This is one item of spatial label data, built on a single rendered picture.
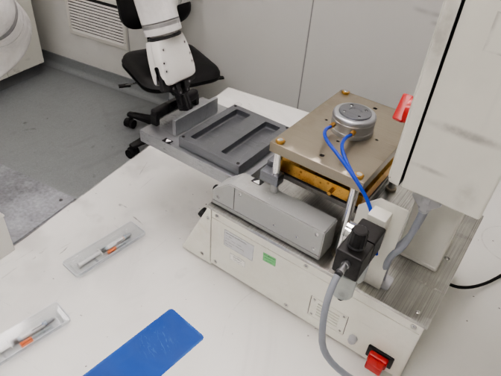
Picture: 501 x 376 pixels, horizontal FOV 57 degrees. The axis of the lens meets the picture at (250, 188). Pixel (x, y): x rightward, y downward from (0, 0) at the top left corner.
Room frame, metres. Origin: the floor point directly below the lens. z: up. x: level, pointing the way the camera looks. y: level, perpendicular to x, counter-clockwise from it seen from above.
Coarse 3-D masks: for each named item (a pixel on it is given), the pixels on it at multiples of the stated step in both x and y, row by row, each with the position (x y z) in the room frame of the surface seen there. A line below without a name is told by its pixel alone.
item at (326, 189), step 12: (288, 168) 0.70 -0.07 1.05; (300, 168) 0.68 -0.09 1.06; (384, 168) 0.71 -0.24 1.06; (288, 180) 0.70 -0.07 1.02; (300, 180) 0.68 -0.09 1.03; (312, 180) 0.67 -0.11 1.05; (324, 180) 0.66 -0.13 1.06; (384, 180) 0.71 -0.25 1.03; (324, 192) 0.66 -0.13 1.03; (336, 192) 0.64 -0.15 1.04; (348, 192) 0.63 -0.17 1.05; (360, 192) 0.63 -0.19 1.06; (372, 192) 0.66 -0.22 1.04
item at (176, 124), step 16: (176, 112) 1.00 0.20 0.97; (192, 112) 0.94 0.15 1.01; (208, 112) 0.98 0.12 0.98; (144, 128) 0.91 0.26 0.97; (160, 128) 0.91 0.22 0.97; (176, 128) 0.89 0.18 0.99; (160, 144) 0.87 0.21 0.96; (176, 144) 0.86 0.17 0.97; (192, 160) 0.81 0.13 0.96; (224, 176) 0.77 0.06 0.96; (256, 176) 0.79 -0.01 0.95
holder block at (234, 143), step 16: (224, 112) 0.97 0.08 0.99; (240, 112) 0.99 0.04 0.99; (192, 128) 0.89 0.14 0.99; (208, 128) 0.90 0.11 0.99; (224, 128) 0.92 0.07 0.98; (240, 128) 0.90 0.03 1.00; (256, 128) 0.92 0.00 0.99; (272, 128) 0.94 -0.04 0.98; (192, 144) 0.83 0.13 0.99; (208, 144) 0.83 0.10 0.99; (224, 144) 0.84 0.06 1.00; (240, 144) 0.86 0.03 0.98; (256, 144) 0.87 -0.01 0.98; (208, 160) 0.80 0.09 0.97; (224, 160) 0.78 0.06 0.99; (240, 160) 0.78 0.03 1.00; (256, 160) 0.81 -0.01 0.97
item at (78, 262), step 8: (128, 224) 0.80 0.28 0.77; (112, 232) 0.76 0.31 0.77; (120, 232) 0.77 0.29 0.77; (128, 232) 0.77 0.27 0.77; (136, 232) 0.77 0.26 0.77; (144, 232) 0.77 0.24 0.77; (104, 240) 0.74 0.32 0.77; (112, 240) 0.74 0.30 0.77; (120, 240) 0.74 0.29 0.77; (128, 240) 0.74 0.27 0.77; (88, 248) 0.71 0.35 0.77; (96, 248) 0.71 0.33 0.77; (104, 248) 0.71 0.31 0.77; (112, 248) 0.71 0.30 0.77; (72, 256) 0.68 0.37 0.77; (80, 256) 0.68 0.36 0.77; (88, 256) 0.68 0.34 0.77; (96, 256) 0.69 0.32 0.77; (104, 256) 0.69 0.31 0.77; (72, 264) 0.66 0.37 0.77; (80, 264) 0.66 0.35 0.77; (88, 264) 0.66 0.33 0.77; (80, 272) 0.64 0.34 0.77
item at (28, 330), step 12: (48, 312) 0.53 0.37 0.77; (60, 312) 0.54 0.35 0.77; (24, 324) 0.50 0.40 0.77; (36, 324) 0.51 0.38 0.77; (48, 324) 0.51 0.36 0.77; (60, 324) 0.51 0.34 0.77; (0, 336) 0.47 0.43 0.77; (12, 336) 0.48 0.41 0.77; (24, 336) 0.48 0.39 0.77; (36, 336) 0.48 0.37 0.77; (0, 348) 0.45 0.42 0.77; (12, 348) 0.45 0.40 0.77; (0, 360) 0.43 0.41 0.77
